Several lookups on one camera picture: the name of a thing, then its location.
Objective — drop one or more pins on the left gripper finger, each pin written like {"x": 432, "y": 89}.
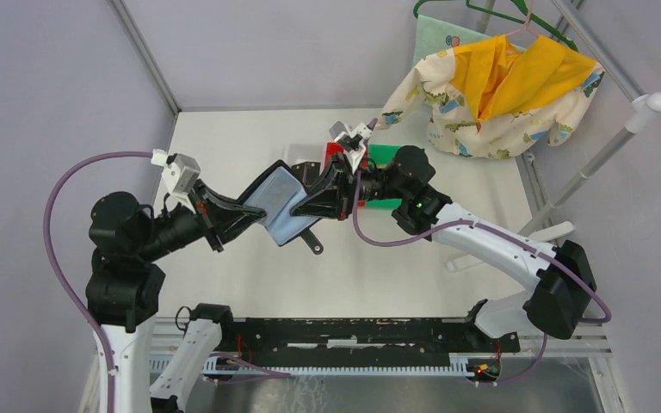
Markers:
{"x": 226, "y": 211}
{"x": 232, "y": 225}

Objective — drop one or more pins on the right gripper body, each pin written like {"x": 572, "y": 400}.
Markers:
{"x": 345, "y": 186}

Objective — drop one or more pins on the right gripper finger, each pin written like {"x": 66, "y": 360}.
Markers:
{"x": 327, "y": 184}
{"x": 319, "y": 208}

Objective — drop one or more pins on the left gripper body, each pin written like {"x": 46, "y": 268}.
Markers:
{"x": 208, "y": 214}

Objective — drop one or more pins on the black leather card holder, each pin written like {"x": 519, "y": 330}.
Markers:
{"x": 277, "y": 190}

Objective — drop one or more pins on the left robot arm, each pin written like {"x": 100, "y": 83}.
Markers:
{"x": 123, "y": 293}

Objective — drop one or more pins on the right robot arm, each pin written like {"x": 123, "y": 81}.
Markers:
{"x": 557, "y": 281}

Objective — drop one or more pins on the red plastic bin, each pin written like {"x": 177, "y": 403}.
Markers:
{"x": 339, "y": 181}

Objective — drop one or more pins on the white plastic bin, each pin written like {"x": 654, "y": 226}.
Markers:
{"x": 298, "y": 153}

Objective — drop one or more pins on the green plastic bin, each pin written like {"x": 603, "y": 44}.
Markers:
{"x": 382, "y": 155}

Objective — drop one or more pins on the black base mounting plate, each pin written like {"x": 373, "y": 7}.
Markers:
{"x": 359, "y": 342}

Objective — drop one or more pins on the light green towel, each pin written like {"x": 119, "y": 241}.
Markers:
{"x": 435, "y": 40}

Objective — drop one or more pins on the yellow cream children's jacket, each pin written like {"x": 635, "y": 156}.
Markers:
{"x": 489, "y": 99}

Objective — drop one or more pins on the white clothes rack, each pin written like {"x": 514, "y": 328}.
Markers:
{"x": 613, "y": 159}

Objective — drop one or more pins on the green clothes hanger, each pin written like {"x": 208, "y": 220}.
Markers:
{"x": 557, "y": 31}

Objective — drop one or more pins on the pink clothes hanger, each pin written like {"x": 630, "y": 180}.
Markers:
{"x": 525, "y": 27}

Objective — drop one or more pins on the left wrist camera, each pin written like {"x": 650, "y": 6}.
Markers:
{"x": 179, "y": 176}

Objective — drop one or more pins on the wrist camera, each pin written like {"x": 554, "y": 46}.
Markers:
{"x": 354, "y": 141}
{"x": 179, "y": 176}

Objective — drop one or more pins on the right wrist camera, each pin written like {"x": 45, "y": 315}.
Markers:
{"x": 354, "y": 141}

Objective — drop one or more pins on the white cable tray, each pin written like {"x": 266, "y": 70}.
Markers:
{"x": 457, "y": 367}

